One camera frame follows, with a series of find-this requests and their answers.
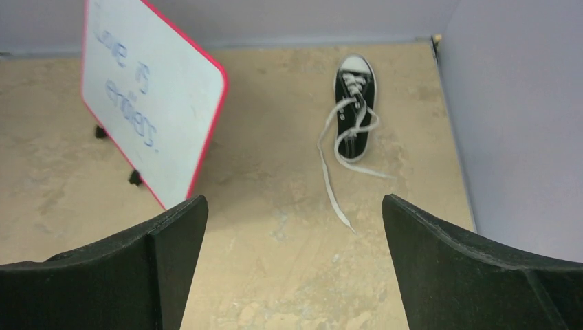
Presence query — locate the black whiteboard stand foot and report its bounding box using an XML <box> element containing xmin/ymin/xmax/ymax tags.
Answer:
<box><xmin>128</xmin><ymin>169</ymin><xmax>143</xmax><ymax>186</ymax></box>
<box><xmin>94</xmin><ymin>125</ymin><xmax>108</xmax><ymax>140</ymax></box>

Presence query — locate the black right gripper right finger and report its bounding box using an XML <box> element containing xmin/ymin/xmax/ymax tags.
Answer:
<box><xmin>382</xmin><ymin>194</ymin><xmax>582</xmax><ymax>329</ymax></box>

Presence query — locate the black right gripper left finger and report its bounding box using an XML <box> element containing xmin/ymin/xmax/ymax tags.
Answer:
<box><xmin>1</xmin><ymin>196</ymin><xmax>209</xmax><ymax>329</ymax></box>

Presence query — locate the black canvas sneaker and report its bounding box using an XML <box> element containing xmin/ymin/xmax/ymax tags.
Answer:
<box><xmin>333</xmin><ymin>54</ymin><xmax>377</xmax><ymax>163</ymax></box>

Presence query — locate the pink-framed whiteboard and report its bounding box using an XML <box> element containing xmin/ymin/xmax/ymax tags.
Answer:
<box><xmin>80</xmin><ymin>1</ymin><xmax>228</xmax><ymax>209</ymax></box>

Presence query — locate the white shoelace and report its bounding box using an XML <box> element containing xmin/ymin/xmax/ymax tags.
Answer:
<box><xmin>316</xmin><ymin>71</ymin><xmax>395</xmax><ymax>232</ymax></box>

